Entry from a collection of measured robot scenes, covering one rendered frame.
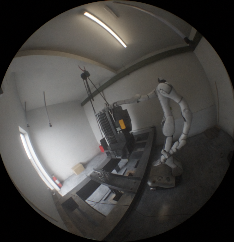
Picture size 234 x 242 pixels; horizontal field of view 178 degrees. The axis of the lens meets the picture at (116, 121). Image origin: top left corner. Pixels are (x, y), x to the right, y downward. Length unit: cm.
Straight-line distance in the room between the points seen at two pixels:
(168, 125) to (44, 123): 340
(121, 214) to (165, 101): 120
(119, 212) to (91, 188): 83
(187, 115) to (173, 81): 183
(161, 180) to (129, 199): 59
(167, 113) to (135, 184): 88
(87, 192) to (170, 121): 162
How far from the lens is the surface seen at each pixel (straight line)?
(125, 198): 92
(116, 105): 109
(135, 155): 161
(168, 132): 90
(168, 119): 85
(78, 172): 314
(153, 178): 132
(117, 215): 88
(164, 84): 68
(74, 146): 334
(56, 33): 150
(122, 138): 149
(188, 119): 74
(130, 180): 103
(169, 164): 120
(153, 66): 253
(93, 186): 157
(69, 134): 330
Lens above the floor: 146
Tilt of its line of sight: 5 degrees down
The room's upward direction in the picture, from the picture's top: 22 degrees counter-clockwise
